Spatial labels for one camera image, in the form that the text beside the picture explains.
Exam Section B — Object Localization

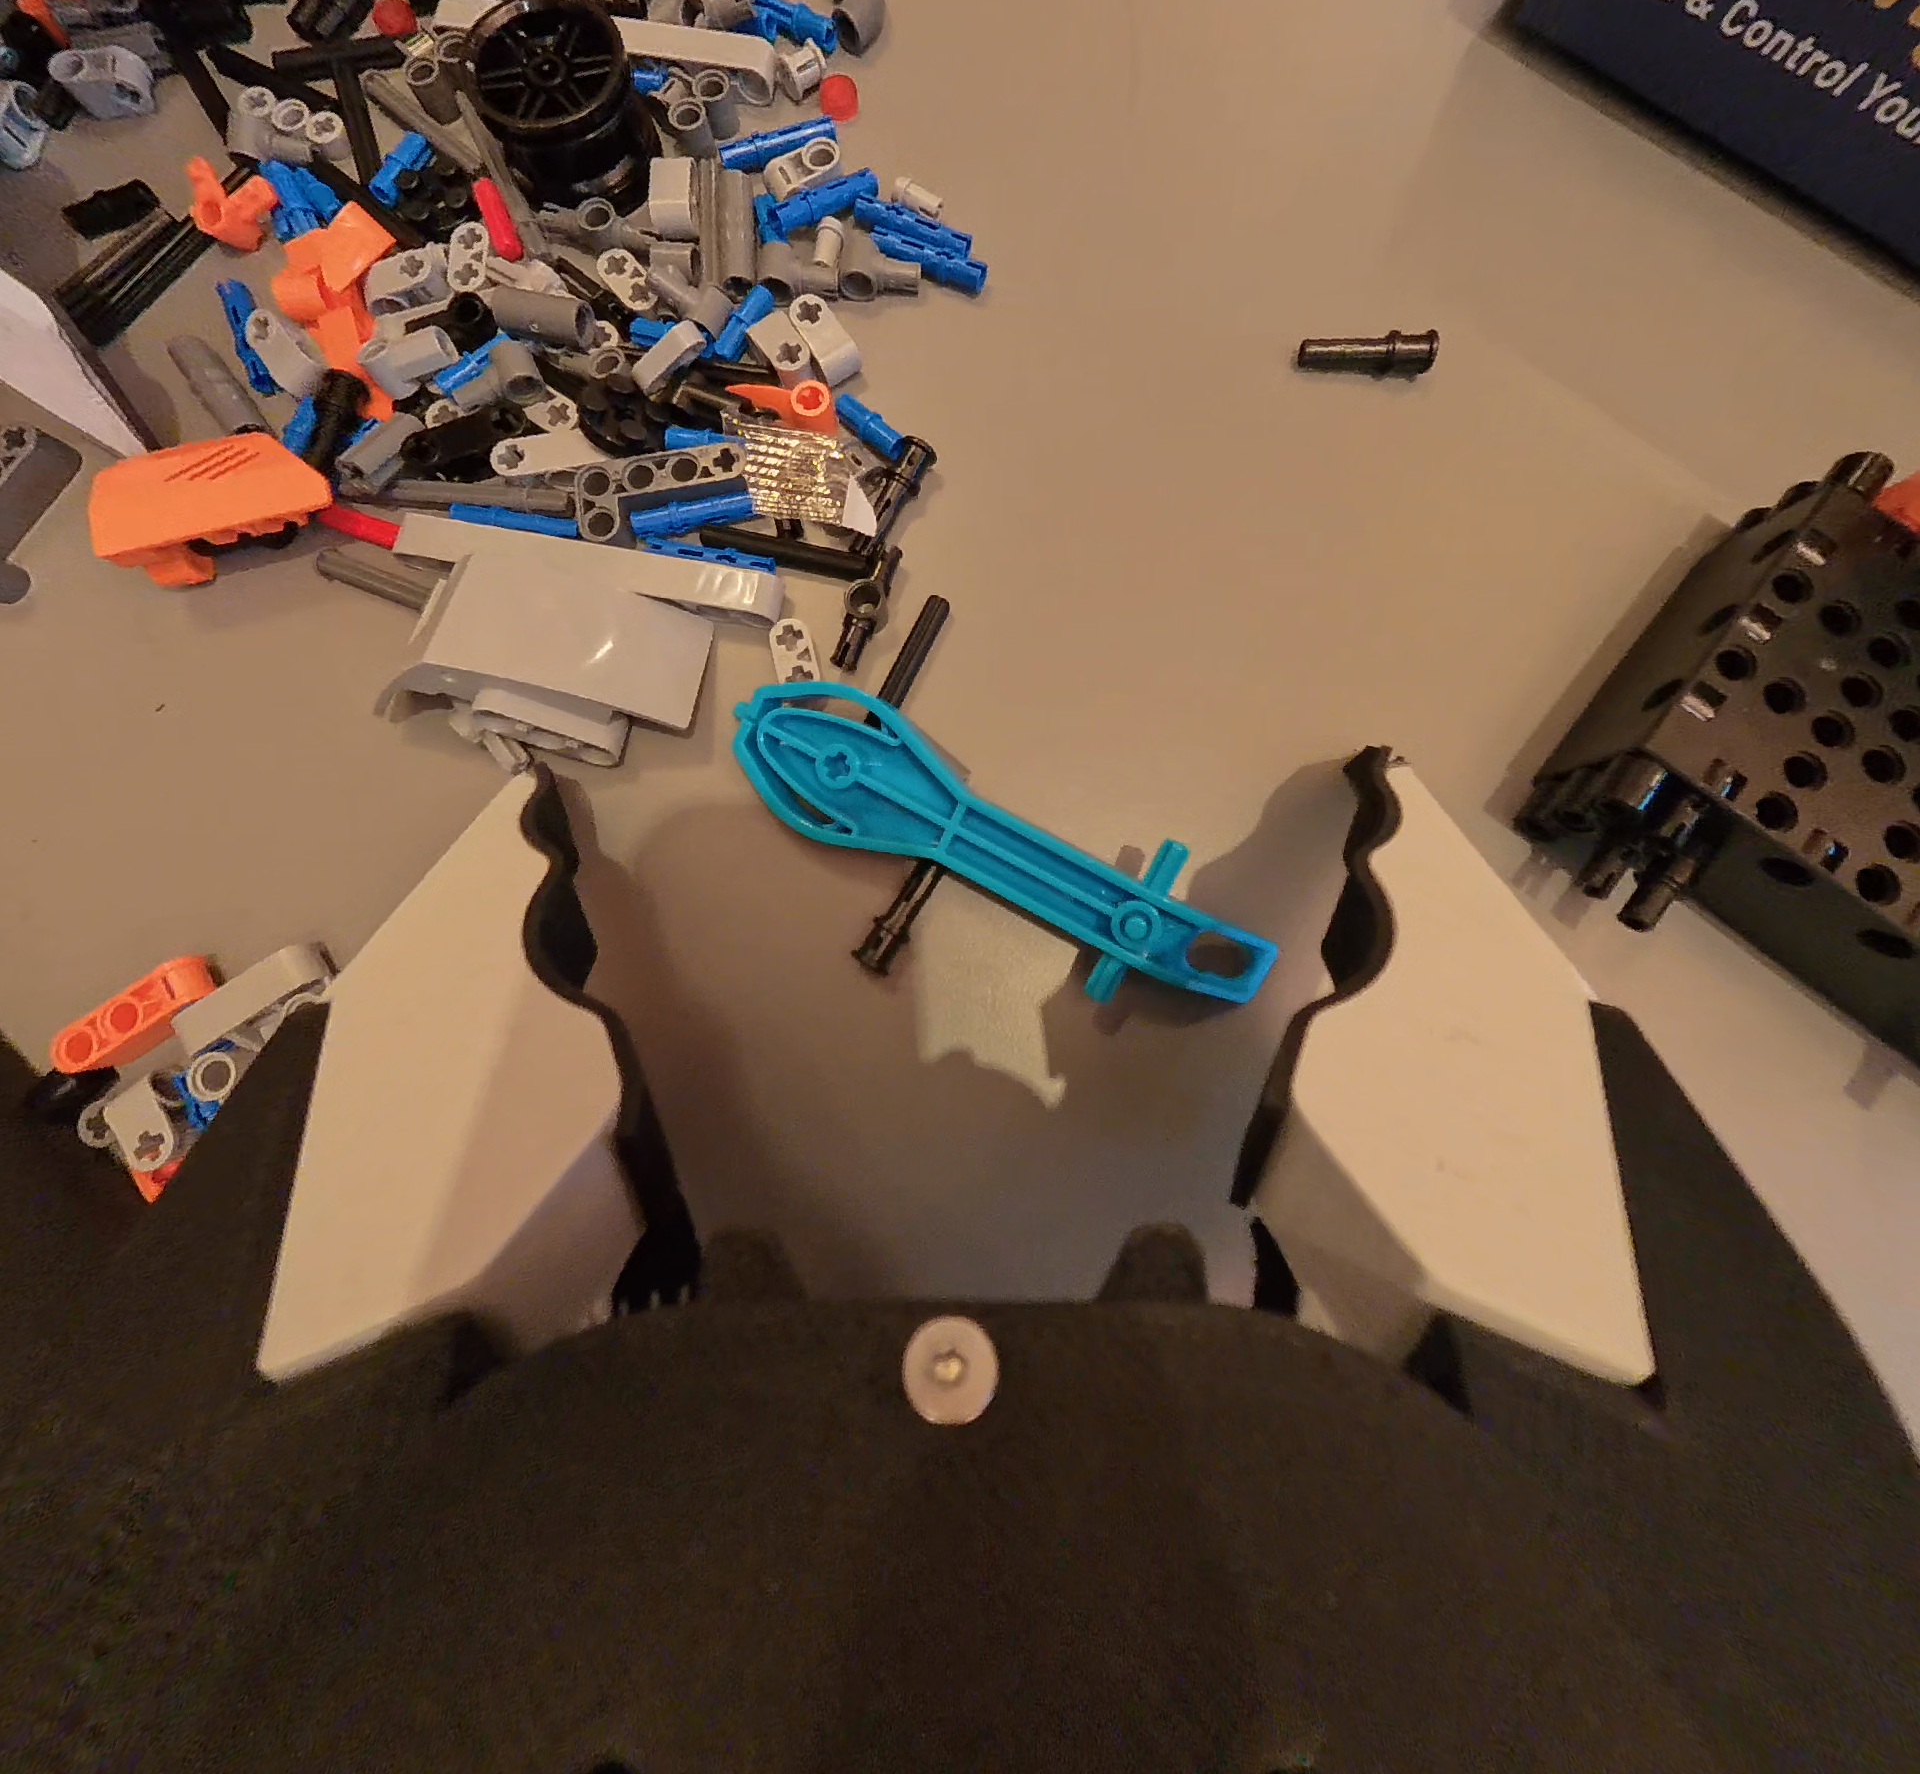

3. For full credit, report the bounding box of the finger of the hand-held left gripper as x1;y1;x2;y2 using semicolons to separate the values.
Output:
0;264;162;459

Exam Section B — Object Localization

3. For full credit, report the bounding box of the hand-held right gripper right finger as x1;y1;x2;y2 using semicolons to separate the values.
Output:
1231;743;1660;1390

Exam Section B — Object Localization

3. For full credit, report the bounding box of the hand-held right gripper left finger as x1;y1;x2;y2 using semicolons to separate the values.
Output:
253;766;653;1390

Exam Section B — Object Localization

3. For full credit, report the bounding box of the orange wedge piece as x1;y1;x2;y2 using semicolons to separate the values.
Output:
81;430;341;588

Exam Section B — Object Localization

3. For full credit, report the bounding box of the orange holed beam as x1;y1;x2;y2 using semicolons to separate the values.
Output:
43;957;224;1072

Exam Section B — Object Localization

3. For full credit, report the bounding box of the grey curved panel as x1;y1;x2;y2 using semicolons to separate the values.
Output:
373;548;791;763

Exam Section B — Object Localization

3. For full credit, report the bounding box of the pile of building kit parts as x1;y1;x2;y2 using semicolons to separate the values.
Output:
0;0;995;762

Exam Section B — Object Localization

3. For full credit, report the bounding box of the black axle pin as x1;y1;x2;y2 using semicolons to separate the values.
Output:
833;548;908;673
853;592;957;979

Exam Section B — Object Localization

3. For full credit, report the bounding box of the black connector pin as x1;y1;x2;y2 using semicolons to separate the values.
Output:
1294;327;1445;378

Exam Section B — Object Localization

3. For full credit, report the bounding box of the robot kit box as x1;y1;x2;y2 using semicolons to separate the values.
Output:
1498;0;1920;267

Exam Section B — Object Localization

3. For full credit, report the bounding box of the grey frame piece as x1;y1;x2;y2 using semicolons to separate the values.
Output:
73;938;341;1209

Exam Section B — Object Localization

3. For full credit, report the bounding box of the black base plate assembly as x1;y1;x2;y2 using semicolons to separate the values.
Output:
1513;449;1920;1063

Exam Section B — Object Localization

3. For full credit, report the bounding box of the cyan frame piece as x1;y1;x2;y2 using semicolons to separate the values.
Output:
730;682;1280;1006

